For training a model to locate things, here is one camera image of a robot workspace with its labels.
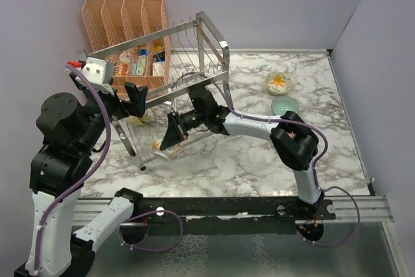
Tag yellow sun pattern bowl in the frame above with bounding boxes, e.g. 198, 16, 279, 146
126, 111, 156, 126

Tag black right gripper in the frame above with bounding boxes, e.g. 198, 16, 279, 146
161, 110, 208, 151

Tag stainless steel dish rack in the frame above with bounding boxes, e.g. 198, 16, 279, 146
91, 12, 230, 170

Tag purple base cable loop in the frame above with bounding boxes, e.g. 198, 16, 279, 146
118, 208, 184, 253

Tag yellow black bottle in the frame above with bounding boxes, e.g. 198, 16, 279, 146
153, 45, 164, 54

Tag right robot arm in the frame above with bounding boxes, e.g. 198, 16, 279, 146
160, 88, 324, 219

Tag peach plastic file organizer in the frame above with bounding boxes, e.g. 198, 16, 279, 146
81, 0, 171, 100

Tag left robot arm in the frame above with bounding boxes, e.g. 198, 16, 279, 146
14, 86, 145, 276

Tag white bowl green leaves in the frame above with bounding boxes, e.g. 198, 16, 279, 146
150, 136, 182, 160

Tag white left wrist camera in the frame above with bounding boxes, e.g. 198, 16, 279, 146
80, 57, 114, 95

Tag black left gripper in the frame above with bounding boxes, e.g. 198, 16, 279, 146
73, 71, 148, 152

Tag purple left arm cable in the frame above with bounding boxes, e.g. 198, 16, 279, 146
32, 62, 113, 274

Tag teal spiral bowl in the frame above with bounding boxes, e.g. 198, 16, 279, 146
271, 96, 299, 116

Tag white bowl orange flower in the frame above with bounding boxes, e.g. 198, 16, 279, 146
265, 72, 293, 95

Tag black aluminium mounting rail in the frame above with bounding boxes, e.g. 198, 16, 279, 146
73, 196, 393, 236

